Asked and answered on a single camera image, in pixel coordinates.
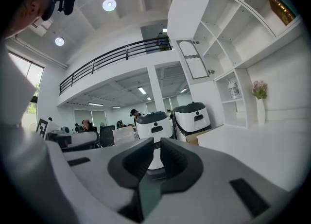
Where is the pink flower bouquet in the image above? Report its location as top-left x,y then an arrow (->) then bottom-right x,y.
252,80 -> 268,100

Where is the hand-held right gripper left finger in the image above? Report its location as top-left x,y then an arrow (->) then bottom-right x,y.
107,137 -> 155,222

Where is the white cabinet door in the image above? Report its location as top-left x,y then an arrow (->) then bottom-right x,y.
175,38 -> 210,80

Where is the window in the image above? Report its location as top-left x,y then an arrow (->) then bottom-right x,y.
7,52 -> 46,128

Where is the cardboard box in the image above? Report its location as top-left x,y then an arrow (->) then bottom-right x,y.
185,135 -> 200,146

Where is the person's head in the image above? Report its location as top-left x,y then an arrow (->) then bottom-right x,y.
4,0 -> 64,39

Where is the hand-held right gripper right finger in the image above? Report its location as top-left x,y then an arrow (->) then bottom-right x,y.
160,137 -> 204,194

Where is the black office chair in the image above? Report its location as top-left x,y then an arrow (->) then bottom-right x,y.
99,125 -> 115,148

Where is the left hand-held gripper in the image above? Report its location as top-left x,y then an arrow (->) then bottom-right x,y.
36,118 -> 101,152

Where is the white vase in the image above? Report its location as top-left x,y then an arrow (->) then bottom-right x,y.
256,98 -> 266,127

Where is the white open shelf cabinet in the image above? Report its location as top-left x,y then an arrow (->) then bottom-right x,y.
167,0 -> 305,129

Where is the white lidded cup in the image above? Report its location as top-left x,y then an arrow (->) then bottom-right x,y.
226,78 -> 242,100

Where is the brown box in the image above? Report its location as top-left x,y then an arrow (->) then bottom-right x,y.
268,0 -> 296,26

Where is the large round ceiling light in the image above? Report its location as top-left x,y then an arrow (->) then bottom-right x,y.
102,0 -> 117,12

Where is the black balcony railing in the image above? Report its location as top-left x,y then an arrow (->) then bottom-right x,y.
59,36 -> 172,96

